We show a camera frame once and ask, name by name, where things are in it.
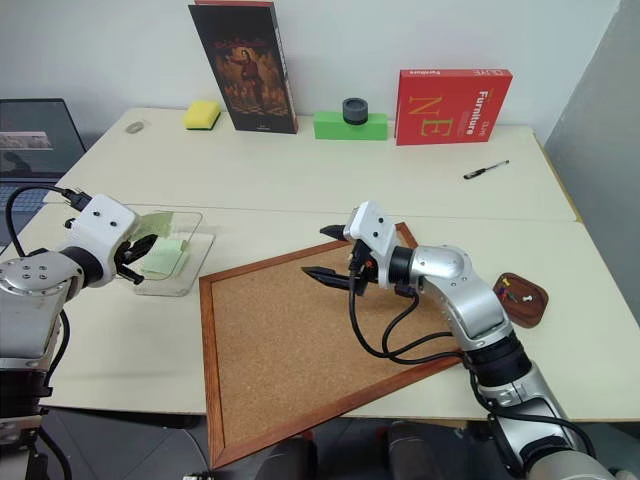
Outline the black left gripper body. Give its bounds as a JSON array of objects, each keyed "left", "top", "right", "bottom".
[{"left": 112, "top": 238, "right": 145, "bottom": 277}]

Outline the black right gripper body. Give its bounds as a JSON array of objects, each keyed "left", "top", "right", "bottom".
[{"left": 347, "top": 239, "right": 382, "bottom": 297}]

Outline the green note stack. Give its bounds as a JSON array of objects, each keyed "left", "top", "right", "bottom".
[{"left": 139, "top": 238, "right": 190, "bottom": 279}]

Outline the wood-framed cork board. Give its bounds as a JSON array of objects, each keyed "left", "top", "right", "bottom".
[{"left": 198, "top": 222, "right": 464, "bottom": 470}]

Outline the clear acrylic tray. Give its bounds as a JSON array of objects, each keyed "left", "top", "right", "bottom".
[{"left": 117, "top": 202, "right": 217, "bottom": 299}]

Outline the green rectangular block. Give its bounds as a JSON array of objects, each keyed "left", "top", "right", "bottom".
[{"left": 313, "top": 110, "right": 390, "bottom": 142}]

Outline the black round cylinder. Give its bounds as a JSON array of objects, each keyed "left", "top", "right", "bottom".
[{"left": 341, "top": 97, "right": 370, "bottom": 126}]

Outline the yellow sponge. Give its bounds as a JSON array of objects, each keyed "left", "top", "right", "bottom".
[{"left": 182, "top": 100, "right": 222, "bottom": 132}]

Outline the black ballpoint pen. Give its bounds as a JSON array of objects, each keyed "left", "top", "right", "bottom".
[{"left": 462, "top": 159, "right": 510, "bottom": 181}]

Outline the red furniture book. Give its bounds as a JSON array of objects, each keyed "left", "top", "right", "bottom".
[{"left": 394, "top": 68, "right": 514, "bottom": 147}]

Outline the grey laptop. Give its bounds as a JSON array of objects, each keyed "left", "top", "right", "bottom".
[{"left": 0, "top": 97, "right": 87, "bottom": 251}]

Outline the small brown wooden dish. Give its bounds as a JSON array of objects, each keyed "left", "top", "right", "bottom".
[{"left": 492, "top": 272, "right": 550, "bottom": 329}]

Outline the tall dark book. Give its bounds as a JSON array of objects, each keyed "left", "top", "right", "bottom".
[{"left": 187, "top": 0, "right": 300, "bottom": 135}]

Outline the grey partition panel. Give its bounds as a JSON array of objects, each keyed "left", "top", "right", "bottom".
[{"left": 543, "top": 0, "right": 640, "bottom": 351}]

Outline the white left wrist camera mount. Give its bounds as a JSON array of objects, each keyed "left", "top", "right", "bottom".
[{"left": 64, "top": 194, "right": 143, "bottom": 289}]

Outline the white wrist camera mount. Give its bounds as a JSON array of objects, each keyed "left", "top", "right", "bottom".
[
  {"left": 64, "top": 194, "right": 143, "bottom": 289},
  {"left": 343, "top": 200, "right": 399, "bottom": 291}
]

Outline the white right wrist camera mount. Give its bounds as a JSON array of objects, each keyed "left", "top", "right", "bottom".
[{"left": 343, "top": 200, "right": 399, "bottom": 291}]

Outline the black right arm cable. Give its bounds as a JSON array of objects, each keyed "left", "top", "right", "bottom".
[{"left": 347, "top": 257, "right": 466, "bottom": 365}]

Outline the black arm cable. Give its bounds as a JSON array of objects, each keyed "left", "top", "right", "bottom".
[
  {"left": 5, "top": 185, "right": 94, "bottom": 396},
  {"left": 347, "top": 257, "right": 466, "bottom": 365}
]

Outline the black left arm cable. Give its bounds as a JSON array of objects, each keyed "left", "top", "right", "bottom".
[{"left": 5, "top": 185, "right": 94, "bottom": 396}]

